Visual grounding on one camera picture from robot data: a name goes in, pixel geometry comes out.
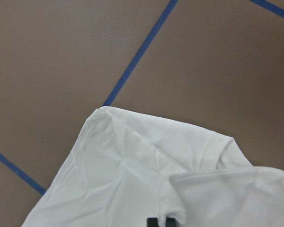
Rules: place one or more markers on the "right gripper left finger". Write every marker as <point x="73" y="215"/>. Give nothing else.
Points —
<point x="152" y="222"/>

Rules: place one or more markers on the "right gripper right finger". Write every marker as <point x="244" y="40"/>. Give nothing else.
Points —
<point x="170" y="222"/>

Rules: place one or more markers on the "white long-sleeve printed shirt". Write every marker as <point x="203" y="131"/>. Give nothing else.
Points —
<point x="127" y="169"/>

